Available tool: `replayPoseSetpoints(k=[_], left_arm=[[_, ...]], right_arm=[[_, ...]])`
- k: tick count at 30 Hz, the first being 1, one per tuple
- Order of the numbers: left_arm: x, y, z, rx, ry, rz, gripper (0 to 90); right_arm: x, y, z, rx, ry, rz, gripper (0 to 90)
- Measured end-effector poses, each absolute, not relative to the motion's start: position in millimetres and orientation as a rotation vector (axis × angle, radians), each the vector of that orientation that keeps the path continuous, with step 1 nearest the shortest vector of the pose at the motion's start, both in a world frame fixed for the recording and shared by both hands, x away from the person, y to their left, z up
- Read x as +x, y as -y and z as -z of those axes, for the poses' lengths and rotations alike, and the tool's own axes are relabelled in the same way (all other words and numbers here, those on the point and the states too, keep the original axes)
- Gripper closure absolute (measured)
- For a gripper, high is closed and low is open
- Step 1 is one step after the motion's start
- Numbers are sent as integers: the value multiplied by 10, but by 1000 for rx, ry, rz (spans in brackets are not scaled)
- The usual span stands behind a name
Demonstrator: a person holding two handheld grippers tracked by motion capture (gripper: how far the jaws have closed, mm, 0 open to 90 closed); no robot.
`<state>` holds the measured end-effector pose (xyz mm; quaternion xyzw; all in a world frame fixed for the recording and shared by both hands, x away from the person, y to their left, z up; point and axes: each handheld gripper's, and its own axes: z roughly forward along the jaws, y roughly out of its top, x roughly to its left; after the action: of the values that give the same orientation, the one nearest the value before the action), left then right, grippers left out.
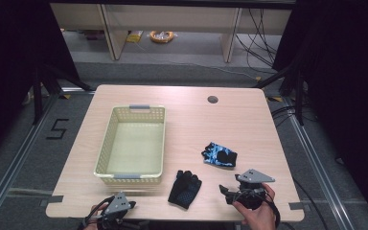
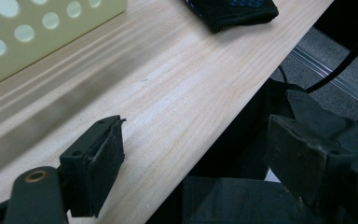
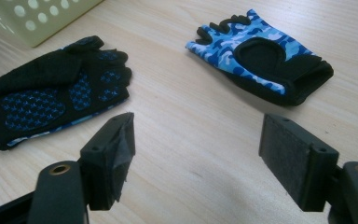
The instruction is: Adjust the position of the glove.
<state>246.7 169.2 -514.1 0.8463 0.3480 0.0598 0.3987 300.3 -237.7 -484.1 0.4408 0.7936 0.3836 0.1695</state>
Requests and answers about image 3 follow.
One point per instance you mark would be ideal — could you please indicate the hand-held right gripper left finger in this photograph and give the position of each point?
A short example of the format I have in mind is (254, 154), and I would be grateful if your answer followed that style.
(108, 158)

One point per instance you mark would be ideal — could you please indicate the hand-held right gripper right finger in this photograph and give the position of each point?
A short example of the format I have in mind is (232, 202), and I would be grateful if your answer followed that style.
(295, 155)

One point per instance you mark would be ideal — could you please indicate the blue camouflage fingerless glove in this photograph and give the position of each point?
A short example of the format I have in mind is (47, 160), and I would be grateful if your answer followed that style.
(261, 59)
(37, 93)

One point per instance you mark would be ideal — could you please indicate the pale yellow perforated plastic basket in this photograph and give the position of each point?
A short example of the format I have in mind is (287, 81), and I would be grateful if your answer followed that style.
(46, 21)

